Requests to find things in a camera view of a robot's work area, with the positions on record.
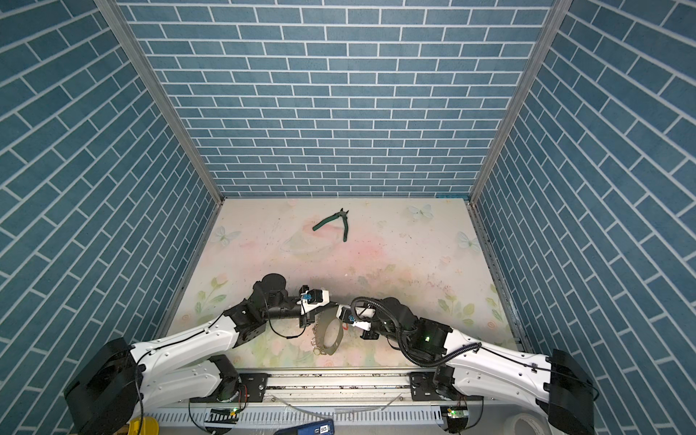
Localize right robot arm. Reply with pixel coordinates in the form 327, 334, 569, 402
338, 297, 599, 434

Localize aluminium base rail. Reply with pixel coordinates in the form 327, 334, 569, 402
111, 367, 561, 417

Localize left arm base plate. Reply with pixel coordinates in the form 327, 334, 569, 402
231, 373, 269, 405

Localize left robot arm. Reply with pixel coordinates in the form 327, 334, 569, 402
63, 274, 337, 434

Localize blue device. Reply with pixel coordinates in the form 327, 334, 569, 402
274, 420, 335, 435

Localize white tape roll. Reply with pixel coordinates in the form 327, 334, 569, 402
503, 413, 547, 435

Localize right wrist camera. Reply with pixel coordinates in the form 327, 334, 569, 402
336, 304, 375, 331

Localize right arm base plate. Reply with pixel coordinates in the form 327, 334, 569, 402
408, 371, 451, 402

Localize yellow tape roll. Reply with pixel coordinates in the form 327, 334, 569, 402
117, 416, 160, 435

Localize white cable duct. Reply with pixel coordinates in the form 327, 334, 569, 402
152, 406, 443, 429

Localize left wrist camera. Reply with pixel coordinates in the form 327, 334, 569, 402
298, 286, 330, 315

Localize green handled pliers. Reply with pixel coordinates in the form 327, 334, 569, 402
312, 208, 350, 243

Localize metal key organizer ring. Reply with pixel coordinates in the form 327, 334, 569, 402
312, 309, 346, 356

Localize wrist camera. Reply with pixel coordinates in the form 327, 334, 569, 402
298, 286, 330, 315
336, 304, 375, 331

